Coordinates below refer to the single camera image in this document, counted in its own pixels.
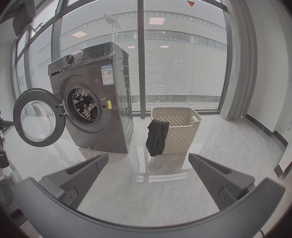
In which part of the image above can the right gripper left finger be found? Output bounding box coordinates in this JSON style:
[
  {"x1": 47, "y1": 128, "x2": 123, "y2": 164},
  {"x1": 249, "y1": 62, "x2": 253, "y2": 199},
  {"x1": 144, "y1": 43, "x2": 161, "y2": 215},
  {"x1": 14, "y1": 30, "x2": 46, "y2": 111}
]
[{"x1": 40, "y1": 153, "x2": 109, "y2": 210}]

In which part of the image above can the cream laundry basket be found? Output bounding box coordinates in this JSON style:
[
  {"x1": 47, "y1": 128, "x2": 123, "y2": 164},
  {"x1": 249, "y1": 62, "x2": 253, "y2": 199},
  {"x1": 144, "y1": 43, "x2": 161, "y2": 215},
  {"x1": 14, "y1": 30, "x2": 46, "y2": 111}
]
[{"x1": 150, "y1": 107, "x2": 202, "y2": 155}]

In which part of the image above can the grey washing machine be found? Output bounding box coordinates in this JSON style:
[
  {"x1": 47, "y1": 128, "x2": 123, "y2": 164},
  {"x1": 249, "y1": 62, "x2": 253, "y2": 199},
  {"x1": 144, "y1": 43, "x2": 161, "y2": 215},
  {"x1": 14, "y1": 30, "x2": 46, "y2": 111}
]
[{"x1": 48, "y1": 41, "x2": 135, "y2": 154}]

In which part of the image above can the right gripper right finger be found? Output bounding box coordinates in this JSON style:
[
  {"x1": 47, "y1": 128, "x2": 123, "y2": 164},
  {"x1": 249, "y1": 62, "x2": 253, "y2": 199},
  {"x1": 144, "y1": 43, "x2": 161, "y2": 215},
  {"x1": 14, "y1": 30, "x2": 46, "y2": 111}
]
[{"x1": 188, "y1": 153, "x2": 256, "y2": 211}]

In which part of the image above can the washing machine door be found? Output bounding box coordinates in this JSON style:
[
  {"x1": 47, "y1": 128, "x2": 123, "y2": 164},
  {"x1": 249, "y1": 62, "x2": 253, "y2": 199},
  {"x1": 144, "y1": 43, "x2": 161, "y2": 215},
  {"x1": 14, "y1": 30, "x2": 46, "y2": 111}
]
[{"x1": 13, "y1": 88, "x2": 67, "y2": 148}]

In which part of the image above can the black garment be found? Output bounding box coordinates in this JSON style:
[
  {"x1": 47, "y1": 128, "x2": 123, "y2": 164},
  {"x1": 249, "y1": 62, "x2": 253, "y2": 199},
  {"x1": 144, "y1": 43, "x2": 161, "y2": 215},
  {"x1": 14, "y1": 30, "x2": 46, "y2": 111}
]
[{"x1": 146, "y1": 119, "x2": 170, "y2": 157}]

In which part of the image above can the window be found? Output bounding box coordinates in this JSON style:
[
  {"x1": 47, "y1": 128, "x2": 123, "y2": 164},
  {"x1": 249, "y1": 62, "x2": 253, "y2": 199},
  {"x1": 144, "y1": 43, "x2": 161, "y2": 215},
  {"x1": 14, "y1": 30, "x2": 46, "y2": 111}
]
[{"x1": 12, "y1": 0, "x2": 234, "y2": 120}]

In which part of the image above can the white curtain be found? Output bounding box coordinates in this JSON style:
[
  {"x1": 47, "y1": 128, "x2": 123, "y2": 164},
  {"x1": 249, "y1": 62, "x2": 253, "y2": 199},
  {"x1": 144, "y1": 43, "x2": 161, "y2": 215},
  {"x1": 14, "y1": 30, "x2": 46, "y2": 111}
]
[{"x1": 217, "y1": 0, "x2": 259, "y2": 120}]

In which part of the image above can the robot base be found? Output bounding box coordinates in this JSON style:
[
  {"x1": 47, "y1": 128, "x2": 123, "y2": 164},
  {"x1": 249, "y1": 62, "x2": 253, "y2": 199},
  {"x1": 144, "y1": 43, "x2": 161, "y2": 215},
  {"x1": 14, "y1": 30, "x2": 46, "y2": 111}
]
[{"x1": 0, "y1": 168, "x2": 30, "y2": 229}]

